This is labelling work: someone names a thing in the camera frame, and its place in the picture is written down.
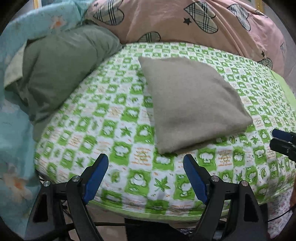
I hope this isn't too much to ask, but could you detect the beige knit sweater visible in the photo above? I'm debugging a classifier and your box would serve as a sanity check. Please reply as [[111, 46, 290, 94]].
[[138, 57, 253, 154]]

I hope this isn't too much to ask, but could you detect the blue floral pillow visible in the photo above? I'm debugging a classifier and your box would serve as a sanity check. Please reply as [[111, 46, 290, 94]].
[[1, 1, 91, 237]]

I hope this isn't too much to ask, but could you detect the pink plaid heart quilt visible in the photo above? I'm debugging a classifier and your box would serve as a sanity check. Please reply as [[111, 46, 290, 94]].
[[85, 1, 286, 75]]

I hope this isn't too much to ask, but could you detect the green white patterned bedsheet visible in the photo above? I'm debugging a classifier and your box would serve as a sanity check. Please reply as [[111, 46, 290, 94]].
[[35, 43, 295, 221]]

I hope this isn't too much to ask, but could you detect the green pillow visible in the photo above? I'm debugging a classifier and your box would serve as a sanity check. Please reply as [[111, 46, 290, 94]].
[[4, 24, 122, 141]]

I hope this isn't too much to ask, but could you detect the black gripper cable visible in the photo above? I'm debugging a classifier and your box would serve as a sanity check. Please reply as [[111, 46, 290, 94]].
[[267, 206, 295, 223]]

